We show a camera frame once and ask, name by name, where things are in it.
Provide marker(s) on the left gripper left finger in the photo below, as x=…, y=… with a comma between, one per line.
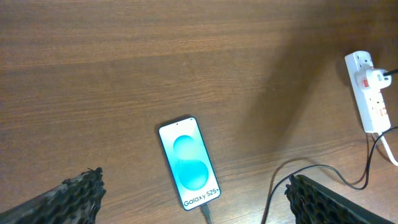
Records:
x=75, y=200

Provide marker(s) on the blue Galaxy smartphone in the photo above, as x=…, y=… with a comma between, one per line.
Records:
x=189, y=163

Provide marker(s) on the white USB charger plug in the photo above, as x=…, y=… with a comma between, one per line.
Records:
x=372, y=79

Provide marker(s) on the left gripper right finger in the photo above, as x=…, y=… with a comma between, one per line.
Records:
x=311, y=202

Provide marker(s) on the white power strip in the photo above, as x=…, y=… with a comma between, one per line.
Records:
x=371, y=105

